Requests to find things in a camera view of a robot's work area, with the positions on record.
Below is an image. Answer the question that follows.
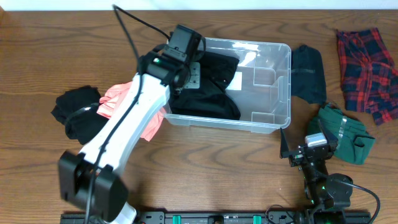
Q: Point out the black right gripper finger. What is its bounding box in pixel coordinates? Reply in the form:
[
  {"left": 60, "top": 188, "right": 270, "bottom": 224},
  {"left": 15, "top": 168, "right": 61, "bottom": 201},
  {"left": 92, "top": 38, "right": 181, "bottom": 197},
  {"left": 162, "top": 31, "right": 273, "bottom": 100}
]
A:
[
  {"left": 280, "top": 128, "right": 290, "bottom": 159},
  {"left": 318, "top": 119, "right": 338, "bottom": 149}
]

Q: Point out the large black garment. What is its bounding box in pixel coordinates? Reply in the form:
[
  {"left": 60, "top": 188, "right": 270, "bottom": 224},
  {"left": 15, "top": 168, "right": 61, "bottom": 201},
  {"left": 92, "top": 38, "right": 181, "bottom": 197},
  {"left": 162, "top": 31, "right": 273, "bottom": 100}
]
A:
[{"left": 169, "top": 52, "right": 241, "bottom": 120}]

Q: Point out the salmon pink garment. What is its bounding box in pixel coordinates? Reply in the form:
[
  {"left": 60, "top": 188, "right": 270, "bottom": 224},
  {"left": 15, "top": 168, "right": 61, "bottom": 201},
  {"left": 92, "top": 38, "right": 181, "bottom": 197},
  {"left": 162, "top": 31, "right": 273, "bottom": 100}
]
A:
[{"left": 97, "top": 82, "right": 165, "bottom": 142}]

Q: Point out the black banded cloth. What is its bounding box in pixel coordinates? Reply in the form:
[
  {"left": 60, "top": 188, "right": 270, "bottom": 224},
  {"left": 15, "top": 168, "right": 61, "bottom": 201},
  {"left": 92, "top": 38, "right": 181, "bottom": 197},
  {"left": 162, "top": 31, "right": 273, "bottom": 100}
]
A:
[{"left": 51, "top": 85, "right": 108, "bottom": 145}]

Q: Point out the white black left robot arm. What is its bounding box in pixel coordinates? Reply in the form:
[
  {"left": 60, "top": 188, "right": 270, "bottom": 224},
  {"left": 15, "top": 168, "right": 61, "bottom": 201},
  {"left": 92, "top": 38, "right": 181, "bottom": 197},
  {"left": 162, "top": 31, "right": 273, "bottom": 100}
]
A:
[{"left": 58, "top": 44, "right": 205, "bottom": 223}]

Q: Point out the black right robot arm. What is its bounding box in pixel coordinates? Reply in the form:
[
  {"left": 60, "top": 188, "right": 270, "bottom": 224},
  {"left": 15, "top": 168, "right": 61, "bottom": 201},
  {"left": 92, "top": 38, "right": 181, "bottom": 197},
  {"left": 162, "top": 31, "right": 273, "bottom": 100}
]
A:
[{"left": 280, "top": 121, "right": 353, "bottom": 223}]

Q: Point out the green banded folded cloth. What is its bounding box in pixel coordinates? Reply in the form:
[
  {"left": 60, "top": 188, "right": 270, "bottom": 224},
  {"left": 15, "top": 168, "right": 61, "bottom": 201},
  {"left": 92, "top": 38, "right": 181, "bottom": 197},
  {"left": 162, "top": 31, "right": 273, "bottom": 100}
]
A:
[{"left": 307, "top": 104, "right": 376, "bottom": 165}]

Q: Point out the white label in bin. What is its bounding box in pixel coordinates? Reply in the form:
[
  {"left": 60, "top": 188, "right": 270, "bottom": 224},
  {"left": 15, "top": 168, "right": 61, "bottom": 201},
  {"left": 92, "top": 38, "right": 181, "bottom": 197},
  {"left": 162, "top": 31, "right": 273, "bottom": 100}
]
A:
[{"left": 226, "top": 72, "right": 243, "bottom": 91}]

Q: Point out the clear plastic storage bin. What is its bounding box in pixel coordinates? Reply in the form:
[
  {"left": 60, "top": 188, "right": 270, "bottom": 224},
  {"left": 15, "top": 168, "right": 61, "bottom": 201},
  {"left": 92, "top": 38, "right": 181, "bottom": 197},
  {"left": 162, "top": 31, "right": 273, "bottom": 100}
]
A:
[{"left": 164, "top": 37, "right": 292, "bottom": 134}]

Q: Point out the small black folded cloth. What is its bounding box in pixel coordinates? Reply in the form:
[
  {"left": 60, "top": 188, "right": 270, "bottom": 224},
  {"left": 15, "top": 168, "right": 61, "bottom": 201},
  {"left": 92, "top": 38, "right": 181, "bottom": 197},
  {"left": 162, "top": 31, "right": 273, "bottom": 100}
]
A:
[{"left": 291, "top": 45, "right": 327, "bottom": 105}]

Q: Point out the red plaid cloth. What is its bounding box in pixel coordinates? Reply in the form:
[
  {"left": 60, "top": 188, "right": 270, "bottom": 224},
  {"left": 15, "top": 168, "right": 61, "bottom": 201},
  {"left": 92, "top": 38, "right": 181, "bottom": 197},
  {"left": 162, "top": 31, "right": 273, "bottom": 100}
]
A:
[{"left": 336, "top": 28, "right": 397, "bottom": 126}]

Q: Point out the black mounting rail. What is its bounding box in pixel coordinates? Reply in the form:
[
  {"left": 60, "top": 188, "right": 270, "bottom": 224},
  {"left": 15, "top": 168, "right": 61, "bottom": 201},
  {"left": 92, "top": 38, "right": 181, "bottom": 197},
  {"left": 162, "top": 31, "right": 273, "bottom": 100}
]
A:
[{"left": 60, "top": 210, "right": 373, "bottom": 224}]

